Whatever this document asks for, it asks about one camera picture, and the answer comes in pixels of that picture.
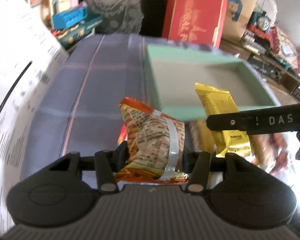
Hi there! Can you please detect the orange puffy snack bag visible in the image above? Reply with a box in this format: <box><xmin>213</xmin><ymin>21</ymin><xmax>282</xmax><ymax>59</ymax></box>
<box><xmin>115</xmin><ymin>97</ymin><xmax>189</xmax><ymax>185</ymax></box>

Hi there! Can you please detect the yellow wafer snack pack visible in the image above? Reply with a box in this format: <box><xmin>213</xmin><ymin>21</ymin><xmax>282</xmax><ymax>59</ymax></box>
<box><xmin>194</xmin><ymin>82</ymin><xmax>252</xmax><ymax>158</ymax></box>

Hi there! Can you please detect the long yellow snack bar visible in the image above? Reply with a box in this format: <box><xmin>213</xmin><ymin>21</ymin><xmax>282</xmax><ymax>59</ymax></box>
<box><xmin>189</xmin><ymin>119</ymin><xmax>216</xmax><ymax>155</ymax></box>

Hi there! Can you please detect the rainbow red candy bag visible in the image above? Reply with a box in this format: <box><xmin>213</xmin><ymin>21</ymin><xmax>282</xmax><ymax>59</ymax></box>
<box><xmin>117</xmin><ymin>124</ymin><xmax>128</xmax><ymax>145</ymax></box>

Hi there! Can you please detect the purple plaid tablecloth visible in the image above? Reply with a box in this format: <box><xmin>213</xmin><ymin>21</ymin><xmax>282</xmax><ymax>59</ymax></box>
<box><xmin>20</xmin><ymin>33</ymin><xmax>300</xmax><ymax>181</ymax></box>

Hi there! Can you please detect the wooden tv cabinet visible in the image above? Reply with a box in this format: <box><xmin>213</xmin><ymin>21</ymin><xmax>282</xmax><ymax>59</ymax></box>
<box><xmin>219</xmin><ymin>39</ymin><xmax>300</xmax><ymax>105</ymax></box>

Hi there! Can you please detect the mint green cardboard box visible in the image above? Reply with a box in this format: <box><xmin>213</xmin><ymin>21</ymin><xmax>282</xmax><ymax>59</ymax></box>
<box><xmin>145</xmin><ymin>44</ymin><xmax>280</xmax><ymax>122</ymax></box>

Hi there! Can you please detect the blue toy train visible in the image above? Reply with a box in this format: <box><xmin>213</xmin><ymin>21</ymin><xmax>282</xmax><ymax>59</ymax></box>
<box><xmin>247</xmin><ymin>10</ymin><xmax>272</xmax><ymax>34</ymax></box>

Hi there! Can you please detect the brown cardboard box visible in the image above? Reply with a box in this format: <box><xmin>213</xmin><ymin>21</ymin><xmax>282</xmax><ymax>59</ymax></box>
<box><xmin>222</xmin><ymin>0</ymin><xmax>257</xmax><ymax>41</ymax></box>

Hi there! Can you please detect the white printed instruction sheet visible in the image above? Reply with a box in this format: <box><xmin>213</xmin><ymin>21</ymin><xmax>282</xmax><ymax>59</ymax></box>
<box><xmin>0</xmin><ymin>0</ymin><xmax>68</xmax><ymax>235</ymax></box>

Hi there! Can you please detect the red gift box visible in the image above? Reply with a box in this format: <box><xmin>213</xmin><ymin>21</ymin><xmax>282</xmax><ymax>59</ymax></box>
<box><xmin>162</xmin><ymin>0</ymin><xmax>228</xmax><ymax>48</ymax></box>

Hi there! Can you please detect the toy kitchen playset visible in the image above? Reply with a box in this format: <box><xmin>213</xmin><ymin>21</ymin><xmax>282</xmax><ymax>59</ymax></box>
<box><xmin>26</xmin><ymin>0</ymin><xmax>103</xmax><ymax>50</ymax></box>

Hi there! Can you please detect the grey lace cloth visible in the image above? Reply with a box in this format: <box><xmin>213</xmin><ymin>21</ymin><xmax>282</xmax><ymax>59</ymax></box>
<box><xmin>84</xmin><ymin>0</ymin><xmax>143</xmax><ymax>34</ymax></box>

